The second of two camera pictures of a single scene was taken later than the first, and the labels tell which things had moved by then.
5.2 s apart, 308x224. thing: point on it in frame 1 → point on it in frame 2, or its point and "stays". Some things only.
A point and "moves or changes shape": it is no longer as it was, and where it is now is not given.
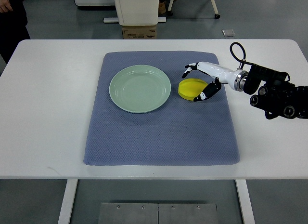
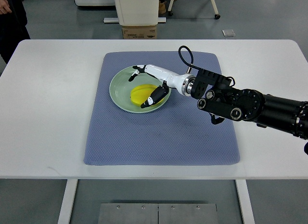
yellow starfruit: x=189 y=88 moves or changes shape
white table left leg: x=66 y=211 stays
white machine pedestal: x=136 y=9 stays
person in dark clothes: x=13 y=21 stays
